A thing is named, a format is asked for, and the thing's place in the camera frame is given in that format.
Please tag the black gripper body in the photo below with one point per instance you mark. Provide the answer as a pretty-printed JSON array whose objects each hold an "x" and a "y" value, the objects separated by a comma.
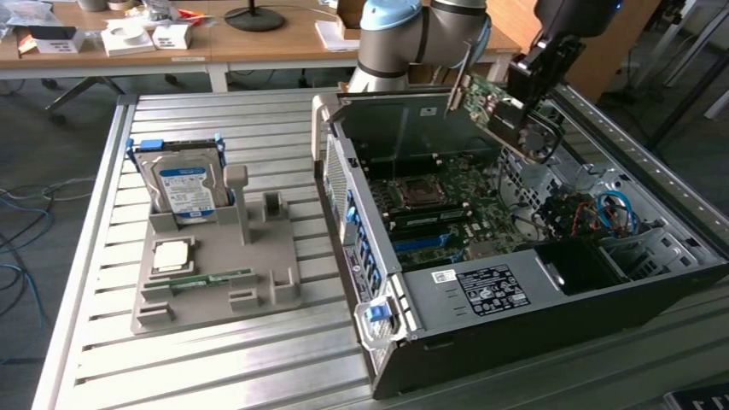
[{"x": 570, "y": 21}]

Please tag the graphics card with black cooler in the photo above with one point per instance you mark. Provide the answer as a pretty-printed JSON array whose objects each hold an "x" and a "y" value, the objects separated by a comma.
[{"x": 513, "y": 124}]

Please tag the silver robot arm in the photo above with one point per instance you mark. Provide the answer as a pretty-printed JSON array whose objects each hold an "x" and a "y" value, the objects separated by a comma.
[{"x": 394, "y": 38}]

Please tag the brown cardboard box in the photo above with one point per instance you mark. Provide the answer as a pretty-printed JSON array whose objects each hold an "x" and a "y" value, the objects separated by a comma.
[{"x": 349, "y": 15}]

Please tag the stack of white papers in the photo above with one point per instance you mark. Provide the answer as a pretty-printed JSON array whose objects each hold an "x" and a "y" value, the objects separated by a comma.
[{"x": 337, "y": 38}]

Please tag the green motherboard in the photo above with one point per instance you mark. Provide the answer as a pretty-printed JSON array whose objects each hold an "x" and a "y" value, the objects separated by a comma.
[{"x": 485, "y": 205}]

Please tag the metal CPU socket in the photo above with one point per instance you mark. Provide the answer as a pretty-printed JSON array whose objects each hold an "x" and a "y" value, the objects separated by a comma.
[{"x": 422, "y": 188}]

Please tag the installed RAM stick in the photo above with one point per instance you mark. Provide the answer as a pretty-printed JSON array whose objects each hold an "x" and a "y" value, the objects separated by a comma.
[{"x": 427, "y": 218}]

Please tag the black round lamp base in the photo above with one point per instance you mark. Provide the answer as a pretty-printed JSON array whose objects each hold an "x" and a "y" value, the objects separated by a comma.
[{"x": 255, "y": 19}]

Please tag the wooden desk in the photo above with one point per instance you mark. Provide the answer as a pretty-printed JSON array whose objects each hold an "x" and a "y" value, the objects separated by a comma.
[{"x": 257, "y": 47}]

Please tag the metal disk bay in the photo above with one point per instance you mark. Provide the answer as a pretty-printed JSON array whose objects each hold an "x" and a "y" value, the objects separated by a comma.
[{"x": 650, "y": 252}]

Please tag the black plastic shroud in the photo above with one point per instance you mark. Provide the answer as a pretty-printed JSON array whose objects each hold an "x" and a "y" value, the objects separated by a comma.
[{"x": 582, "y": 265}]

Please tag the blue slot latch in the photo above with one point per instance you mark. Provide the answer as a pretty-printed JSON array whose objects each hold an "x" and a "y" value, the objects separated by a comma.
[{"x": 350, "y": 218}]

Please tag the grey power supply with label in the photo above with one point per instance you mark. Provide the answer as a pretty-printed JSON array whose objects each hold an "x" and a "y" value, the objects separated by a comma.
[{"x": 445, "y": 299}]

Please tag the small white box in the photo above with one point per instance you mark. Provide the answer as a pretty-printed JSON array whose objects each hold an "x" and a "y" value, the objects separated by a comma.
[{"x": 171, "y": 36}]

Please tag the open grey PC case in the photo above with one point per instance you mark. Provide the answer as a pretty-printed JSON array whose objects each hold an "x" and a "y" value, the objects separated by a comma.
[{"x": 513, "y": 341}]

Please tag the blue case release latch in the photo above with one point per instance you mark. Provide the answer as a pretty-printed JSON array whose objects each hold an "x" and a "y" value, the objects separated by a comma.
[{"x": 378, "y": 312}]

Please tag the hard disk in blue caddy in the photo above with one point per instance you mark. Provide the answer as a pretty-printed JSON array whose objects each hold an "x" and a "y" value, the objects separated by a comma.
[{"x": 183, "y": 183}]

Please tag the grey parts rack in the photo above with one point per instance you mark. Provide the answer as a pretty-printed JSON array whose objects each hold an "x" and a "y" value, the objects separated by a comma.
[{"x": 229, "y": 256}]

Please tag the green RAM stick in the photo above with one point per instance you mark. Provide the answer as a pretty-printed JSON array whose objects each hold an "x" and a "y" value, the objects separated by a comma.
[{"x": 199, "y": 278}]

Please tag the silver CPU chip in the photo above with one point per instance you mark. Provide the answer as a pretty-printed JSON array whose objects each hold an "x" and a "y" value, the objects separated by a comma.
[{"x": 171, "y": 256}]

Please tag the white box with black lid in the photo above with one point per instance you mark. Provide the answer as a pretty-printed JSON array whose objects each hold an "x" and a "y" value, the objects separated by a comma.
[{"x": 57, "y": 40}]

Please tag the black keyboard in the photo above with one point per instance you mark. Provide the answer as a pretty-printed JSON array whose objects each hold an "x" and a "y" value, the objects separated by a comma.
[{"x": 700, "y": 401}]

